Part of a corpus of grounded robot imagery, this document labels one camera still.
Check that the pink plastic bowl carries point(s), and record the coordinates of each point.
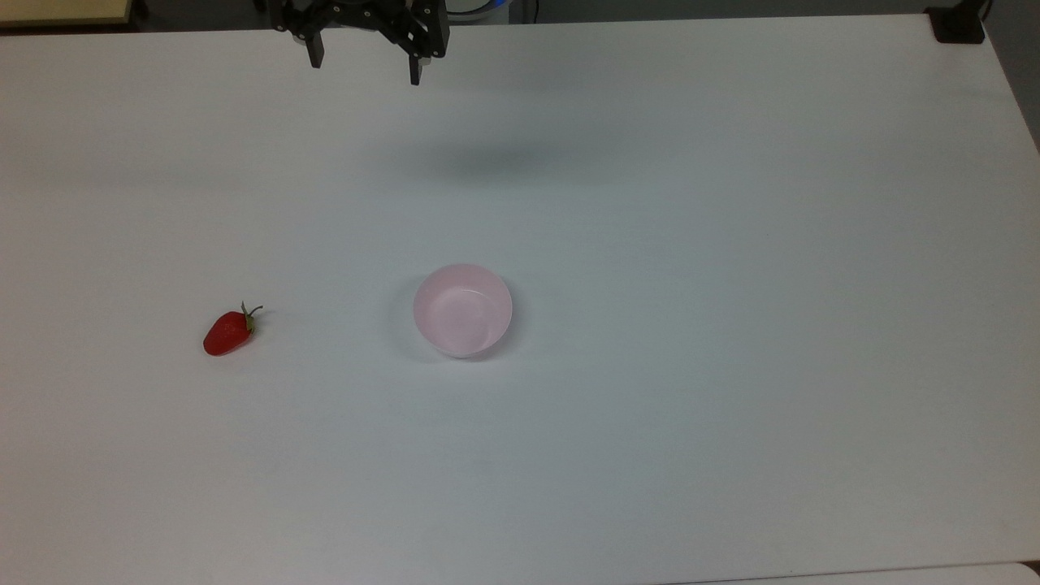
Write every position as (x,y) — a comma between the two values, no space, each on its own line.
(463,313)

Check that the black table clamp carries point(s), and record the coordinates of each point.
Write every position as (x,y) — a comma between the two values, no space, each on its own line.
(957,24)

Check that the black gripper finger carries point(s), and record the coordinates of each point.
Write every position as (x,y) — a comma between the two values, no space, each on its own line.
(416,63)
(315,50)

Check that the yellowish wooden table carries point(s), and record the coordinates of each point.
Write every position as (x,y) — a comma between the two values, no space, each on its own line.
(61,10)

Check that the red strawberry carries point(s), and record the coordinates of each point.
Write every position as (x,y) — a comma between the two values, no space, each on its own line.
(227,334)

